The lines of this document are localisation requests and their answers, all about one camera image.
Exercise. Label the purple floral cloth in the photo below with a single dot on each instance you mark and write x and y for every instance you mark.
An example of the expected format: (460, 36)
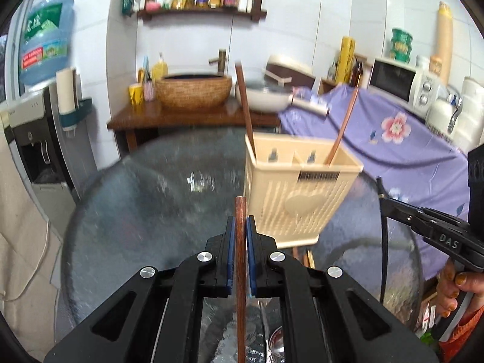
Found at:
(408, 158)

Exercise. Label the small white jar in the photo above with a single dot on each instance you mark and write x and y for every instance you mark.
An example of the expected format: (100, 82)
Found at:
(422, 62)

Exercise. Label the yellow soap bottle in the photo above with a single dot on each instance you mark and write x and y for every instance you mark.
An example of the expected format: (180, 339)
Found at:
(159, 70)

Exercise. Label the silver metal spoon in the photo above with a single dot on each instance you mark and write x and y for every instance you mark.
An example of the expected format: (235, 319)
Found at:
(276, 344)

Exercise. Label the bronze faucet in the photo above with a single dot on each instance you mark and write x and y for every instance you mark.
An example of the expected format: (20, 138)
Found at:
(219, 60)

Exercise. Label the white and brown rice cooker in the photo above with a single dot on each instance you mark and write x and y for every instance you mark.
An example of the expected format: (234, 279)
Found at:
(295, 70)

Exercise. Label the beige cloth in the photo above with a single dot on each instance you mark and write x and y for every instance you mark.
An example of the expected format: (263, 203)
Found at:
(22, 253)

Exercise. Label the white water dispenser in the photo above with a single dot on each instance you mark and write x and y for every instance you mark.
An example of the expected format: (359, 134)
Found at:
(41, 158)

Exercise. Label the glass pan lid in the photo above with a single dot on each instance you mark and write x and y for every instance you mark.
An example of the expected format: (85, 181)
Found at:
(264, 85)

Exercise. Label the blue water jug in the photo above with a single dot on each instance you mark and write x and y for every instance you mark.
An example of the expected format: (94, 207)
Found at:
(45, 41)

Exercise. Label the pink dotted cup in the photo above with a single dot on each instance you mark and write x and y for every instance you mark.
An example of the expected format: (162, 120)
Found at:
(149, 90)

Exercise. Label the stack of green bowls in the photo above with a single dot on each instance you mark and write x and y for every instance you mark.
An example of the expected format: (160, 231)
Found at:
(401, 45)

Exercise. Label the wooden box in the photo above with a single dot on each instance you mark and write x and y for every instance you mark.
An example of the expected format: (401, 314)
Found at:
(325, 87)

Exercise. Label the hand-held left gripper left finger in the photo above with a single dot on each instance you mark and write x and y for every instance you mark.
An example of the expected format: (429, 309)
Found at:
(229, 257)

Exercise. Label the teal wall holder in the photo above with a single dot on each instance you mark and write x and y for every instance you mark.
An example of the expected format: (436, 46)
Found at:
(81, 111)

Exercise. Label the metal ladle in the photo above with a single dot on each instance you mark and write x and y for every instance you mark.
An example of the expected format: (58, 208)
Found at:
(455, 115)

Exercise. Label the brown wooden chopstick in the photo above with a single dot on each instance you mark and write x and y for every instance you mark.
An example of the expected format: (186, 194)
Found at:
(244, 102)
(346, 121)
(309, 260)
(241, 211)

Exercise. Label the yellow cup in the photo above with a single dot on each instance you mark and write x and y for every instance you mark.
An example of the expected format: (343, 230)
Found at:
(137, 94)

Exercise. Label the white microwave oven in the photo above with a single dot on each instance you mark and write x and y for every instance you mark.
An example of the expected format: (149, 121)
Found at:
(400, 83)

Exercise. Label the white plastic jar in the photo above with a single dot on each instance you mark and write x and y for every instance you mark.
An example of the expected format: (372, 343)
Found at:
(438, 115)

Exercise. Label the dark glass bottle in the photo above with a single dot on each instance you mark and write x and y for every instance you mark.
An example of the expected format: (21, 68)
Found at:
(356, 73)

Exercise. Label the beige plastic utensil basket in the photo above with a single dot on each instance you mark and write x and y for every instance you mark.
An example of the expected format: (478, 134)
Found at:
(272, 204)

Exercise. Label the yellow wrap roll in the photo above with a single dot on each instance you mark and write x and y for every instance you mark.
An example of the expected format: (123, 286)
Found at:
(346, 60)

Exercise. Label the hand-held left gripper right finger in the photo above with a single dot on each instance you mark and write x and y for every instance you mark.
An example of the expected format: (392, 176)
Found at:
(251, 257)

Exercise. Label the pink small bowl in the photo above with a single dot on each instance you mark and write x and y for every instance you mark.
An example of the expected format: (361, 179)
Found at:
(153, 5)

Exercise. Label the blue toothbrush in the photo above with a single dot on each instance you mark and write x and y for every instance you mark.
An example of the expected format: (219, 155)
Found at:
(146, 66)

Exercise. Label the white frying pan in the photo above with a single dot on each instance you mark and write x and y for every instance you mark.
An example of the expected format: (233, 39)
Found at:
(268, 100)

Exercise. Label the white cylindrical container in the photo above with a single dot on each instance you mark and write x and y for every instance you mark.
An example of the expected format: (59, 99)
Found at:
(472, 113)

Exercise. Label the wooden vanity table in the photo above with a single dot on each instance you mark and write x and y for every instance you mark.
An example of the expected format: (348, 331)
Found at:
(170, 119)

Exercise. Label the orange jar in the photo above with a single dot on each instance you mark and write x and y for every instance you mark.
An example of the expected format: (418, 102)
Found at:
(436, 68)

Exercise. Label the person's right hand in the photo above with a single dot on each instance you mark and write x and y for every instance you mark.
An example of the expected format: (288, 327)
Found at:
(450, 283)

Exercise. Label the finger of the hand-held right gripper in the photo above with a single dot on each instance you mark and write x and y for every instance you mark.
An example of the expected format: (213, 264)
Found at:
(408, 213)

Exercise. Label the tall beige bottle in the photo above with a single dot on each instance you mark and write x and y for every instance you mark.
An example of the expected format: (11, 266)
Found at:
(445, 37)

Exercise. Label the woven-look wash basin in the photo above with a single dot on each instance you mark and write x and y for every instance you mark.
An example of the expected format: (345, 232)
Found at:
(193, 90)

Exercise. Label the small clear bottle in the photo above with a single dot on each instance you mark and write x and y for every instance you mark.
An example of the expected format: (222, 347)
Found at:
(332, 72)

